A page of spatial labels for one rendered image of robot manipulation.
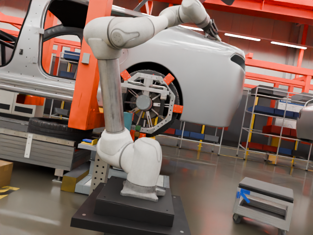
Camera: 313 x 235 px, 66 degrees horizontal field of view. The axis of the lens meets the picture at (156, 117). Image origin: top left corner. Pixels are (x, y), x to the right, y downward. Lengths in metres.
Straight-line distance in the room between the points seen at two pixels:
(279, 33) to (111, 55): 12.72
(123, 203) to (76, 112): 1.27
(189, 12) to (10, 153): 1.98
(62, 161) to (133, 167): 1.29
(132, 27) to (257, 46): 12.14
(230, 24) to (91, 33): 11.92
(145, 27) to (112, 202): 0.75
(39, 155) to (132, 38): 1.71
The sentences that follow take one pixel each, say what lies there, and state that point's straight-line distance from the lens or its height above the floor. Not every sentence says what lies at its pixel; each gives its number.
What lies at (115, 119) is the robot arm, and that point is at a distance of 1.22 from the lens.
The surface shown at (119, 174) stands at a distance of 2.35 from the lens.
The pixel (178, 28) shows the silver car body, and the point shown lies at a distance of 2.81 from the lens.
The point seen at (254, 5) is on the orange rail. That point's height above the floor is 3.11.
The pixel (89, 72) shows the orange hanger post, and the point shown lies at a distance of 2.20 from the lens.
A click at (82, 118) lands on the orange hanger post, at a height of 0.62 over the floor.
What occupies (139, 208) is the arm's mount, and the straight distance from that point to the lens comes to 1.11.
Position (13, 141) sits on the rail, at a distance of 2.57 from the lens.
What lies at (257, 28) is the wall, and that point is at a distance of 13.27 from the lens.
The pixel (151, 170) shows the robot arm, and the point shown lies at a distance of 1.17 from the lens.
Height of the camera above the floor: 0.77
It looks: 1 degrees down
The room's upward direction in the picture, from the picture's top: 10 degrees clockwise
